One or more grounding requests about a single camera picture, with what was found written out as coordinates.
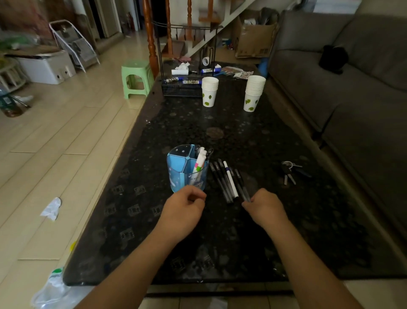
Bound white round stand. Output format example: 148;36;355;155
0;57;28;95

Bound black scissors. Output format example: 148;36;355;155
195;146;214;160

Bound stack of white paper cups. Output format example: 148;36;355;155
201;77;219;108
243;75;266;113

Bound grey sofa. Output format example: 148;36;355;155
268;0;407;237

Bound blue pen holder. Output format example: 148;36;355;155
167;144;209;193

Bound crumpled white paper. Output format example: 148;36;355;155
40;197;62;222

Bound bunch of keys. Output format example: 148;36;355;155
281;161;313;186

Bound person's right hand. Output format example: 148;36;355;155
242;188;290;237

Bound person's left hand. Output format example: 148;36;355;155
155;185;207;243

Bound white marker with pink band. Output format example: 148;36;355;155
191;150;207;179

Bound clear plastic bag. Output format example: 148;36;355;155
31;267;93;309

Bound white pen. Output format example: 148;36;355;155
223;161;239;199

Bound wooden stair post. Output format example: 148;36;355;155
142;0;160;79

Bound crumpled white tissue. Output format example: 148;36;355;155
171;62;191;76

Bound person's right forearm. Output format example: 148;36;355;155
265;220;364;309

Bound green plastic stool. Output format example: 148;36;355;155
121;60;155;100

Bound black wire rack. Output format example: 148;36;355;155
152;20;224;98

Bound white folding step ladder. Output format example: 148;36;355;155
48;19;100;73

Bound black bag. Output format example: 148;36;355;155
318;45;350;75

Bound white appliance box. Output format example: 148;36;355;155
14;50;77;85

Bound plastic bottle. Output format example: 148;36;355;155
0;91;33;118

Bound black pen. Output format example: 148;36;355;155
213;161;234;202
209;163;231;204
218;159;236;200
229;168;247;202
235;168;252;203

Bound cardboard box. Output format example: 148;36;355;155
233;15;279;60

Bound person's left forearm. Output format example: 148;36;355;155
74;228;179;309

